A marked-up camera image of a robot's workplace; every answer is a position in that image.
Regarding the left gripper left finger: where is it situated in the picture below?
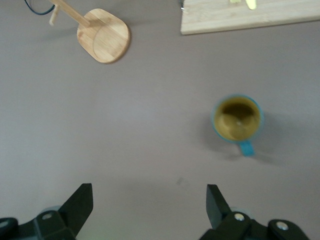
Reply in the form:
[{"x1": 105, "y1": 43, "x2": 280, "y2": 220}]
[{"x1": 0, "y1": 183, "x2": 94, "y2": 240}]

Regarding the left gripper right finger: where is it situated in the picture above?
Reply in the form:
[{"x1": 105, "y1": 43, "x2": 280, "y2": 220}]
[{"x1": 199, "y1": 184, "x2": 312, "y2": 240}]

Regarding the dark teal cup yellow inside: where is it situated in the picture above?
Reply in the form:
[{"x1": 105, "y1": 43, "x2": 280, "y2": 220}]
[{"x1": 211, "y1": 93, "x2": 265, "y2": 158}]

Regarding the wooden cup rack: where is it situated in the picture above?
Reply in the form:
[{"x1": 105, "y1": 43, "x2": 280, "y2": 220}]
[{"x1": 48, "y1": 0, "x2": 132, "y2": 64}]

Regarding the brown table cover mat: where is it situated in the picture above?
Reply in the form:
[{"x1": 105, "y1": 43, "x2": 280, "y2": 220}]
[{"x1": 0, "y1": 0, "x2": 320, "y2": 240}]

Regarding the wooden cutting board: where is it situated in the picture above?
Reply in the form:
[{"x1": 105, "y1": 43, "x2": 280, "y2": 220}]
[{"x1": 179, "y1": 0, "x2": 320, "y2": 36}]

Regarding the black looped table cable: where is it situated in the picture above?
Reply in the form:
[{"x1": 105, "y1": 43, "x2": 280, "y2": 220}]
[{"x1": 23, "y1": 0, "x2": 57, "y2": 15}]

